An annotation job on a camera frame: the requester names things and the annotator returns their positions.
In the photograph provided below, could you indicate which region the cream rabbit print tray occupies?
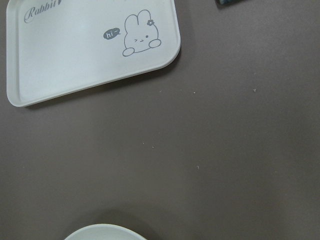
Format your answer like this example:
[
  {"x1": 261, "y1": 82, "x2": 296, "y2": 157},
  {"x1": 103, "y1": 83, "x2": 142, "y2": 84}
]
[{"x1": 6, "y1": 0, "x2": 181, "y2": 107}]

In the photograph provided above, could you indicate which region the folded grey cloth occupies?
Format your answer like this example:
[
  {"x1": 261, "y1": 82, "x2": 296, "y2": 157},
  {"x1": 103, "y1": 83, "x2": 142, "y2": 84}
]
[{"x1": 216, "y1": 0, "x2": 244, "y2": 8}]

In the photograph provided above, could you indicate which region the cream round plate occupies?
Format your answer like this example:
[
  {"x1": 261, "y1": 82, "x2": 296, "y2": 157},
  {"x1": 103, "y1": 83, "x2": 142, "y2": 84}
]
[{"x1": 65, "y1": 223, "x2": 146, "y2": 240}]

